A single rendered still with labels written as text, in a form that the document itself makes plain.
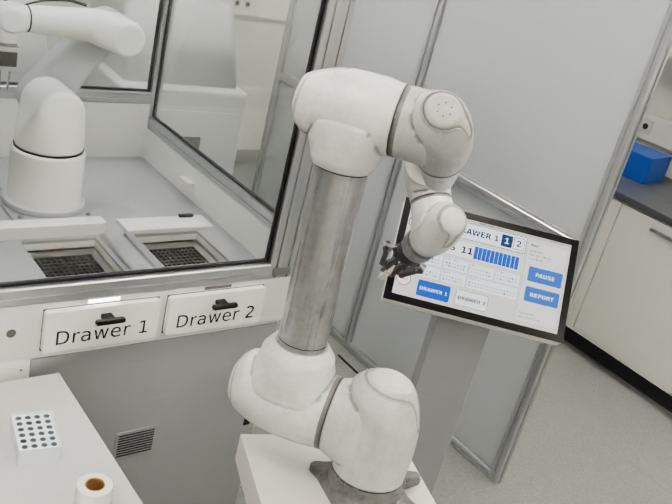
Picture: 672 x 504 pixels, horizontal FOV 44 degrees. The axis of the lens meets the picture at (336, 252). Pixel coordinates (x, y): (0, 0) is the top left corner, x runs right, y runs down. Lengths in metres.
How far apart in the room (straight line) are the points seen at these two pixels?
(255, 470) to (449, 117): 0.84
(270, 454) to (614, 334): 2.94
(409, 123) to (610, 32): 1.63
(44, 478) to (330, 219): 0.78
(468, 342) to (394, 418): 0.91
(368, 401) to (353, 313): 2.29
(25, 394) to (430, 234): 1.00
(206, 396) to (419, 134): 1.25
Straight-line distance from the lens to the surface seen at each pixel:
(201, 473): 2.61
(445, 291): 2.35
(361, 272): 3.85
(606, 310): 4.54
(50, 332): 2.05
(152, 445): 2.43
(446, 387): 2.58
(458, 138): 1.43
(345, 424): 1.65
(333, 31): 2.11
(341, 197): 1.51
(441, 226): 1.92
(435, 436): 2.68
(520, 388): 3.27
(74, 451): 1.89
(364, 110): 1.44
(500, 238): 2.43
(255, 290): 2.27
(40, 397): 2.04
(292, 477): 1.80
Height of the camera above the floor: 1.95
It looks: 23 degrees down
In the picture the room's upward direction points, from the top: 14 degrees clockwise
